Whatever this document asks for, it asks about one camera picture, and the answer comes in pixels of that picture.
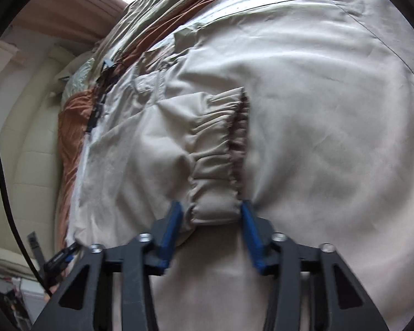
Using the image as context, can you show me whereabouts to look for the pink-beige curtain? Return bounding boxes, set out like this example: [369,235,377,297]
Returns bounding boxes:
[7,0,132,45]

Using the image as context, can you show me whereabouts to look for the pale green patterned pillow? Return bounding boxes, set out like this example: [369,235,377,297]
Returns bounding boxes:
[60,57,97,104]

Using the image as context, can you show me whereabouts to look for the brown blanket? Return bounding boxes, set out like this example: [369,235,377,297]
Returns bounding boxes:
[55,0,245,249]

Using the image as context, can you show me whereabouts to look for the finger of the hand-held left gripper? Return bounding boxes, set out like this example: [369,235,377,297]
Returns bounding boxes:
[27,231,45,276]
[43,241,80,273]

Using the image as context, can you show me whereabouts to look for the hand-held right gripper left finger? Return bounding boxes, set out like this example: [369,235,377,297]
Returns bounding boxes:
[31,201,184,331]

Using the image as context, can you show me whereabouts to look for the beige duvet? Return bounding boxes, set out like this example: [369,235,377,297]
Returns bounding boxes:
[93,0,228,63]

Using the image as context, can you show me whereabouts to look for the beige jacket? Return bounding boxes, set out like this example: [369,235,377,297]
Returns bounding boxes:
[67,0,414,331]

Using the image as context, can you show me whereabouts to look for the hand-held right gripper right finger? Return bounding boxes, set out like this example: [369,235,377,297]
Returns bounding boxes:
[240,200,390,331]

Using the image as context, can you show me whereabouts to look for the black cable bundle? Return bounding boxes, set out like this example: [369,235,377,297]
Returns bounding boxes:
[86,58,123,133]

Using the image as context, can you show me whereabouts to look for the cream padded headboard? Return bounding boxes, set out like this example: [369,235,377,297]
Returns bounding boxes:
[0,34,100,259]

